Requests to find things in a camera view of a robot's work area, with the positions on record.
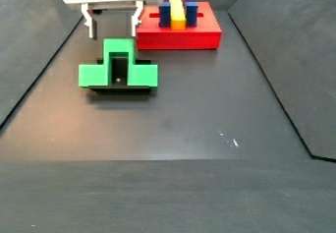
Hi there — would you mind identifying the green U-shaped block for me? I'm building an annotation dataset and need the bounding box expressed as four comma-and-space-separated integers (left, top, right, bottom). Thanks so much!
78, 38, 158, 88

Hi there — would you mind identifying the red base board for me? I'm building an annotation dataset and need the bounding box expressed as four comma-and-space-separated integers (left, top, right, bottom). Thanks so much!
134, 2, 221, 50

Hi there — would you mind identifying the black angled fixture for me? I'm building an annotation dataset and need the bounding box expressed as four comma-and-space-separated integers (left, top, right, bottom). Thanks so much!
89, 57, 153, 94

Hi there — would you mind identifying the dark blue block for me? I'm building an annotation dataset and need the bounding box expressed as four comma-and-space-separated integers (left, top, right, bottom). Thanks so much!
185, 2, 198, 27
158, 2, 170, 28

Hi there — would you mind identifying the yellow long block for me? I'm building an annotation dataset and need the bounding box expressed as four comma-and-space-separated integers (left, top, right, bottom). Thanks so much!
169, 0, 186, 30

